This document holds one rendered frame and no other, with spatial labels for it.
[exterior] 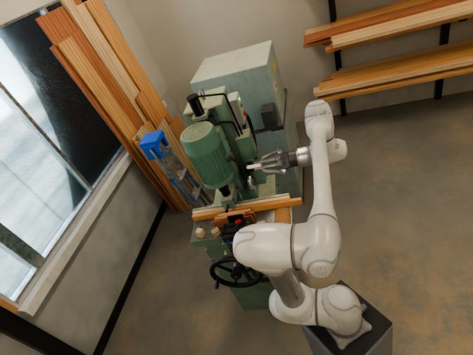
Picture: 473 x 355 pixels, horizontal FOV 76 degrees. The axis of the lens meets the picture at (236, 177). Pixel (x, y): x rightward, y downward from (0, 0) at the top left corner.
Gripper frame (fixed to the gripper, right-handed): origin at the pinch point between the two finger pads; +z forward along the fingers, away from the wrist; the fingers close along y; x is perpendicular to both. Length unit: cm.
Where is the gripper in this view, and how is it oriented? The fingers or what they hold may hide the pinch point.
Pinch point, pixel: (254, 166)
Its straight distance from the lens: 142.1
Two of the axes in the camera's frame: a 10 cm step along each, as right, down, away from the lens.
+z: -9.5, 1.8, 2.6
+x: -2.8, -0.7, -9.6
